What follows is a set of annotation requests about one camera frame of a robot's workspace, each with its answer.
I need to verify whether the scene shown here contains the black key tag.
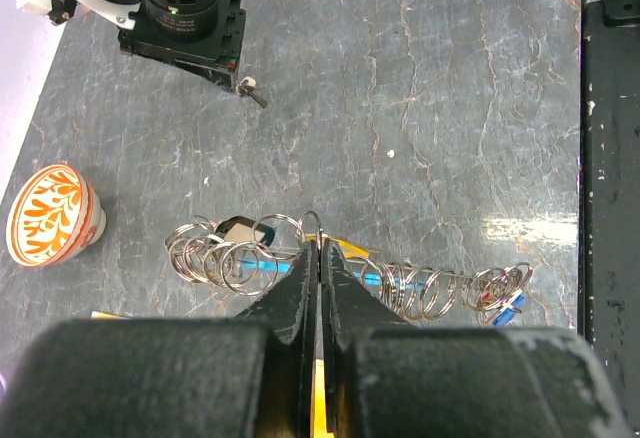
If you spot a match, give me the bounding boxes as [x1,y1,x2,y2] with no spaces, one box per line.
[215,216,275,247]

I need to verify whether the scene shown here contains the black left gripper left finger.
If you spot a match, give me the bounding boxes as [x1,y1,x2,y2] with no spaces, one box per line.
[1,242,319,437]

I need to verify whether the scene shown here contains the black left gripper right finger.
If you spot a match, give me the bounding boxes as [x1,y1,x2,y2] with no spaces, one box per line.
[320,242,630,437]

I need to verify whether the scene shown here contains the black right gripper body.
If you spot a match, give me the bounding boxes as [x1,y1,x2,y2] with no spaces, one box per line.
[118,0,246,92]

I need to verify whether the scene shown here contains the yellow key tag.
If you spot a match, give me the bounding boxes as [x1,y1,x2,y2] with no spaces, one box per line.
[91,238,360,437]

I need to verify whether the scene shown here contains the blue key tag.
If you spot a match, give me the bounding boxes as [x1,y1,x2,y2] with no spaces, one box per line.
[491,294,525,327]

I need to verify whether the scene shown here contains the red white patterned bowl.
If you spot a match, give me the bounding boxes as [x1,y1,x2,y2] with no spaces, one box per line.
[6,163,107,268]

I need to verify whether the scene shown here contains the small silver key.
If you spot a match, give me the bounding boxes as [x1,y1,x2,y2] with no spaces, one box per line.
[236,76,268,109]

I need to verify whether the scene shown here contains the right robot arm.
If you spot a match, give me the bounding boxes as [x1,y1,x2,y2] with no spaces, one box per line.
[15,0,246,93]

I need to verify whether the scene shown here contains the chain of silver keyrings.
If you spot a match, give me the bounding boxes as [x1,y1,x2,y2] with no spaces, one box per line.
[164,210,534,322]

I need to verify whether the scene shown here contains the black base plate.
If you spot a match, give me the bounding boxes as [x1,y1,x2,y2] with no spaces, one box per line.
[579,0,639,424]

